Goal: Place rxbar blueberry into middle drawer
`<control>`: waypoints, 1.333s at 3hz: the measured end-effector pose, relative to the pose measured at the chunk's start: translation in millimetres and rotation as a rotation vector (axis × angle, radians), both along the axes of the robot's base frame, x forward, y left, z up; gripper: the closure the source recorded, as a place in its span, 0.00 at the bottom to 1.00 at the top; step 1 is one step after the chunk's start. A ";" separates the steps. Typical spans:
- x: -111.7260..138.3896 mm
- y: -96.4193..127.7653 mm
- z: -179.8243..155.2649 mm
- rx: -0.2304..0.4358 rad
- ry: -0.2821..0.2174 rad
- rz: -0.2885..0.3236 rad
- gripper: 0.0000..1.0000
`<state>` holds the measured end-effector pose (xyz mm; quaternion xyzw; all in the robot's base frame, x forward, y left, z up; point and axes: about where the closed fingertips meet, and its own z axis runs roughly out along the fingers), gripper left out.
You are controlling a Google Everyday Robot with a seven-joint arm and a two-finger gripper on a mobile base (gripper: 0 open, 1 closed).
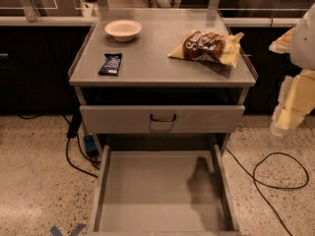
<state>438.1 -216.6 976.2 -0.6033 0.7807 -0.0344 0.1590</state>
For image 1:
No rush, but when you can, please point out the grey metal drawer cabinet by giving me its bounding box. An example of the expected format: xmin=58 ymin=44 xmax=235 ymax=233
xmin=70 ymin=9 xmax=257 ymax=149

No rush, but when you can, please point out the dark blue rxbar wrapper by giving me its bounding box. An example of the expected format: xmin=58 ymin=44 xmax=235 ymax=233
xmin=98 ymin=53 xmax=122 ymax=76

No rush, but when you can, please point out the white paper bowl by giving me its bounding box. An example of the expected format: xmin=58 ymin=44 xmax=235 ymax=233
xmin=104 ymin=20 xmax=142 ymax=42

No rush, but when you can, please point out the yellow brown chip bag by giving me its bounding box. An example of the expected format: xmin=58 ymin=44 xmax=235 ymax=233
xmin=168 ymin=30 xmax=244 ymax=68

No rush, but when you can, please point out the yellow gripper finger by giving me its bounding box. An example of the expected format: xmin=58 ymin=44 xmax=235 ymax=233
xmin=269 ymin=28 xmax=294 ymax=54
xmin=270 ymin=70 xmax=315 ymax=137

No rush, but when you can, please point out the open lower grey drawer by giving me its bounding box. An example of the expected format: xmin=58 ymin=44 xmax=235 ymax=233
xmin=88 ymin=147 xmax=241 ymax=236

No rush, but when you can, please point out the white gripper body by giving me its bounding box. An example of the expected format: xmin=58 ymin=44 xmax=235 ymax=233
xmin=290 ymin=4 xmax=315 ymax=70

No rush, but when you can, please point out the blue tape floor mark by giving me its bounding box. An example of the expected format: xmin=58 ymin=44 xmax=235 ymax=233
xmin=49 ymin=223 xmax=86 ymax=236

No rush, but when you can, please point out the closed upper grey drawer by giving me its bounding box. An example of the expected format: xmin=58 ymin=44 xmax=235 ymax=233
xmin=80 ymin=105 xmax=245 ymax=134

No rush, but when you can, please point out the black floor cable right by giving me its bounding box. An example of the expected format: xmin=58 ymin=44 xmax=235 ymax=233
xmin=225 ymin=147 xmax=310 ymax=236

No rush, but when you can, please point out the blue power adapter box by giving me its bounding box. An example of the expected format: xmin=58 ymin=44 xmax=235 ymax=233
xmin=84 ymin=135 xmax=98 ymax=157

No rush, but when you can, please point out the black drawer handle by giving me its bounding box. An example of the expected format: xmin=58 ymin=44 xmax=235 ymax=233
xmin=150 ymin=114 xmax=177 ymax=123

